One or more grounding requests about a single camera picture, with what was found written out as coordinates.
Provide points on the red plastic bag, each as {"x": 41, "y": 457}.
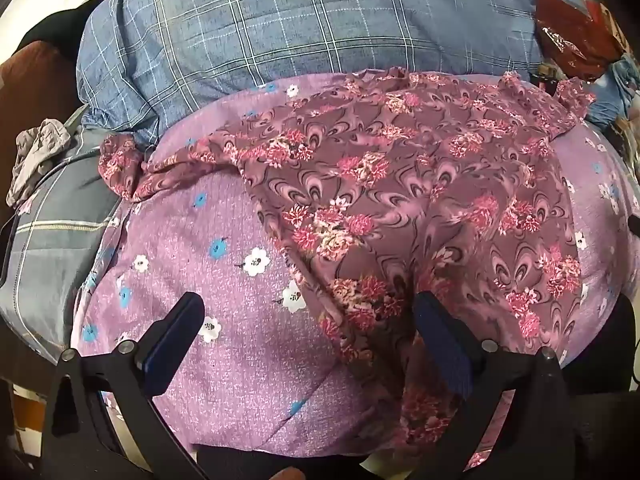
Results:
{"x": 570, "y": 25}

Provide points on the grey crumpled cloth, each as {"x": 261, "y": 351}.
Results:
{"x": 40, "y": 150}

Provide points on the grey striped cloth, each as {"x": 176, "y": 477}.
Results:
{"x": 45, "y": 260}

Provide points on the purple flowered bedsheet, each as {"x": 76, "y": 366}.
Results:
{"x": 240, "y": 360}

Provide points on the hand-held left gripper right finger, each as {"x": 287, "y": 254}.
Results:
{"x": 445, "y": 345}

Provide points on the maroon floral garment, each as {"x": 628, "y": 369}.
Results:
{"x": 400, "y": 185}

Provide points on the brown cushion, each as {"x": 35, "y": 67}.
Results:
{"x": 35, "y": 85}

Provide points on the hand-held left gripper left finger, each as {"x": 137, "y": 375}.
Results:
{"x": 172, "y": 340}

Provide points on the black cloth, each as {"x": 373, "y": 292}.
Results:
{"x": 55, "y": 27}

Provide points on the blue denim cloth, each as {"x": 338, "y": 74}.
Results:
{"x": 615, "y": 91}

